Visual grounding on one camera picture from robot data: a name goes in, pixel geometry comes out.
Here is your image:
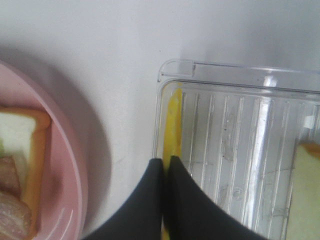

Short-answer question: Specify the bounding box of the right clear plastic container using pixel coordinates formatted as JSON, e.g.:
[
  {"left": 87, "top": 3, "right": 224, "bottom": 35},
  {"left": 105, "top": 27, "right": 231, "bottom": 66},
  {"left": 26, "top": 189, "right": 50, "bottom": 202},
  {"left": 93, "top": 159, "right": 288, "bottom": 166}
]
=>
[{"left": 153, "top": 59, "right": 320, "bottom": 240}]

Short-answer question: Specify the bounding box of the bacon strip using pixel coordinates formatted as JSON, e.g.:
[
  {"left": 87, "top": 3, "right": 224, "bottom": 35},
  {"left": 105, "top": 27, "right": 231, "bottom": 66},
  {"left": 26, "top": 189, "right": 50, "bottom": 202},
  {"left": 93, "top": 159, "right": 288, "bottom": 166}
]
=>
[
  {"left": 0, "top": 156, "right": 21, "bottom": 198},
  {"left": 0, "top": 191, "right": 32, "bottom": 240}
]

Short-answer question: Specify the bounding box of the bread slice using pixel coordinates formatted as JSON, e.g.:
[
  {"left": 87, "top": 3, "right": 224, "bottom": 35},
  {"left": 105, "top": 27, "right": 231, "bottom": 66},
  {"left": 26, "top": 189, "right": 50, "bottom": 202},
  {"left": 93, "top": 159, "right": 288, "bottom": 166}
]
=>
[
  {"left": 286, "top": 143, "right": 320, "bottom": 240},
  {"left": 0, "top": 107, "right": 51, "bottom": 240}
]

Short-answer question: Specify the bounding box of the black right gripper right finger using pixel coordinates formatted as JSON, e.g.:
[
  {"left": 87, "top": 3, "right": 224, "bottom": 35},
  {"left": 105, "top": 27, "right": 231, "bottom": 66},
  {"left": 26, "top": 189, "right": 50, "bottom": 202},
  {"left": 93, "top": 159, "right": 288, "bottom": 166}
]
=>
[{"left": 166, "top": 156, "right": 265, "bottom": 240}]

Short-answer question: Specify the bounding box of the yellow cheese slice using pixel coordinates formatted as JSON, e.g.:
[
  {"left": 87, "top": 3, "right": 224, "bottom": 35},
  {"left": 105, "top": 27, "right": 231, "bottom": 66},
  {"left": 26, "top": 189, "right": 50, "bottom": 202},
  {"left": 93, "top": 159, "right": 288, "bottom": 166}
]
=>
[{"left": 161, "top": 87, "right": 183, "bottom": 240}]

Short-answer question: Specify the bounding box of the green lettuce leaf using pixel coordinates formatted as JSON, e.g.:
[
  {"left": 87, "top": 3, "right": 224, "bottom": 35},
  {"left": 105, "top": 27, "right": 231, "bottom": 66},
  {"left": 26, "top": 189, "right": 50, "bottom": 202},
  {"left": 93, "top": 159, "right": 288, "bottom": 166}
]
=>
[{"left": 0, "top": 139, "right": 5, "bottom": 158}]

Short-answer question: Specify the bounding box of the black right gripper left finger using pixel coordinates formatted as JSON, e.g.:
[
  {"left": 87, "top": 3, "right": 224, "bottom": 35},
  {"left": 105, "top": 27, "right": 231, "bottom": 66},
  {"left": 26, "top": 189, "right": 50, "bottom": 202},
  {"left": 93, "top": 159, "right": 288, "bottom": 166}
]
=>
[{"left": 86, "top": 158, "right": 164, "bottom": 240}]

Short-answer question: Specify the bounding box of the pink round plate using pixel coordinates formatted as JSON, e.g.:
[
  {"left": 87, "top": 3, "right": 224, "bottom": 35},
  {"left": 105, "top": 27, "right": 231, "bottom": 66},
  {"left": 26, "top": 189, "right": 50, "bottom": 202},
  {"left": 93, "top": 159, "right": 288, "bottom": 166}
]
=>
[{"left": 0, "top": 61, "right": 88, "bottom": 240}]

